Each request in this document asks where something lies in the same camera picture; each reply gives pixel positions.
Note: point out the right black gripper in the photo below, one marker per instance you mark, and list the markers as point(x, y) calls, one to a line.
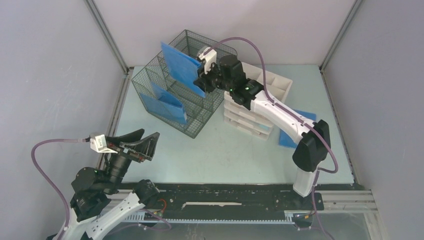
point(203, 80)

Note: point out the black front rail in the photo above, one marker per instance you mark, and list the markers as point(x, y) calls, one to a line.
point(231, 202)

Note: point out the white plastic drawer organizer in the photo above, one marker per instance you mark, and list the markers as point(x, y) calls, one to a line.
point(260, 120)

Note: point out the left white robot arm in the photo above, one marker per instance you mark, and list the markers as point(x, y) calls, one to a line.
point(92, 187)

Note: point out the blue folder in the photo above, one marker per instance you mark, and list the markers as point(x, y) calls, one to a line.
point(162, 103)
point(182, 67)
point(290, 134)

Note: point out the green wire mesh basket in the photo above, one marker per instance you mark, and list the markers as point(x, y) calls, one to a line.
point(198, 109)

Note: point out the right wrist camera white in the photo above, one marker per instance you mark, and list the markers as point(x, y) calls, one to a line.
point(208, 56)

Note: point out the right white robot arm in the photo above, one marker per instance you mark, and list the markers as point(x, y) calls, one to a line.
point(312, 138)

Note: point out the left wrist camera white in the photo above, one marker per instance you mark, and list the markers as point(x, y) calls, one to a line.
point(98, 144)

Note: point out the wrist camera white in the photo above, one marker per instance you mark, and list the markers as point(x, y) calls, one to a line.
point(208, 56)
point(98, 144)

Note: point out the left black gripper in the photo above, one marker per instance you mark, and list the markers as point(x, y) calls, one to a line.
point(144, 148)

